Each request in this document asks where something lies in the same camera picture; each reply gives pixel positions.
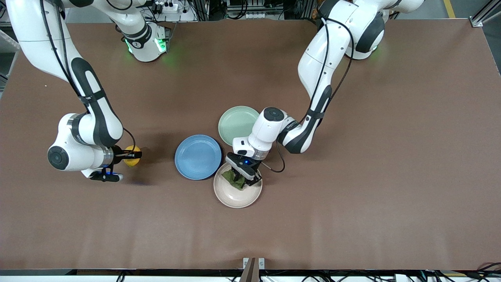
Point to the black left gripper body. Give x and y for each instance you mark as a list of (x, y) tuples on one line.
[(255, 172)]

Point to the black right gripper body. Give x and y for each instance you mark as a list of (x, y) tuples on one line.
[(118, 153)]

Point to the yellow lemon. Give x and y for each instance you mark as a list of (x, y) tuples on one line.
[(132, 162)]

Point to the green lettuce leaf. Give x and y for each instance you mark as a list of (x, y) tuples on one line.
[(229, 178)]

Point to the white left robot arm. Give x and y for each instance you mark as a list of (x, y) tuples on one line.
[(313, 66)]

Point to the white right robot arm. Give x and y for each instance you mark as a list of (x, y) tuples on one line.
[(94, 121)]

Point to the beige plate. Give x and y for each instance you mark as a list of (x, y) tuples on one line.
[(238, 197)]

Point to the blue plate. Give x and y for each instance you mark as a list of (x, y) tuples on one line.
[(197, 156)]

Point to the green plate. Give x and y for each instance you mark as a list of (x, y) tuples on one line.
[(236, 125)]

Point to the white power strip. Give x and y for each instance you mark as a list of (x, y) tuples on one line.
[(166, 6)]

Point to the metal table edge bracket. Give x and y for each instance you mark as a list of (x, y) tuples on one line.
[(253, 268)]

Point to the aluminium frame profile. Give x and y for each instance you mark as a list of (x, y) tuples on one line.
[(483, 15), (3, 23)]

